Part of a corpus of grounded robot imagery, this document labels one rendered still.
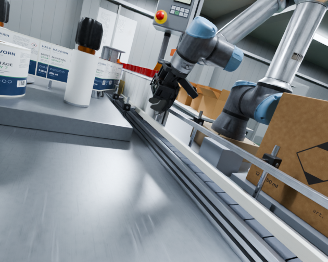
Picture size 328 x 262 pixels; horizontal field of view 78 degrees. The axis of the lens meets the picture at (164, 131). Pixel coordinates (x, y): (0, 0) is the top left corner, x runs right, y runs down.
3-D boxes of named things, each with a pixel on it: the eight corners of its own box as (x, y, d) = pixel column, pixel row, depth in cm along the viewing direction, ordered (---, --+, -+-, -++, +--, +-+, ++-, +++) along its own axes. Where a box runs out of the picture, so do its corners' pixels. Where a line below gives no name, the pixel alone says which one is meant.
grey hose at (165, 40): (152, 72, 111) (163, 32, 106) (158, 74, 113) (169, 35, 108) (154, 73, 108) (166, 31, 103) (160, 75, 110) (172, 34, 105)
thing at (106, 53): (93, 87, 131) (102, 46, 125) (113, 92, 137) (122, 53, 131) (96, 91, 119) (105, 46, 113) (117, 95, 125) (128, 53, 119)
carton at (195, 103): (181, 104, 316) (188, 80, 307) (210, 112, 334) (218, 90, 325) (192, 110, 275) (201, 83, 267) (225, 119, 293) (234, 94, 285)
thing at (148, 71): (130, 109, 98) (142, 66, 93) (140, 111, 101) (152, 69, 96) (134, 112, 94) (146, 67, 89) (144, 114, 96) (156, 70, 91)
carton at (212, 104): (188, 109, 276) (197, 81, 267) (218, 117, 296) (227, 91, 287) (204, 117, 239) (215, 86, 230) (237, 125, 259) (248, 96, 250)
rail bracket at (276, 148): (227, 205, 47) (255, 140, 44) (248, 204, 51) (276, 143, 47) (237, 214, 45) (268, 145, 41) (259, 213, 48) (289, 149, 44)
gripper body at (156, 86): (148, 85, 74) (163, 56, 66) (168, 91, 78) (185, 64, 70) (152, 99, 69) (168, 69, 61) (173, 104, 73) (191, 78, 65)
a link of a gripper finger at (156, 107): (144, 111, 78) (154, 93, 72) (158, 114, 81) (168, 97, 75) (145, 117, 76) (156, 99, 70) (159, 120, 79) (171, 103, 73)
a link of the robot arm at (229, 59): (230, 50, 71) (204, 36, 67) (250, 49, 61) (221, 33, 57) (219, 71, 73) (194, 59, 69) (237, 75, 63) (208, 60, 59)
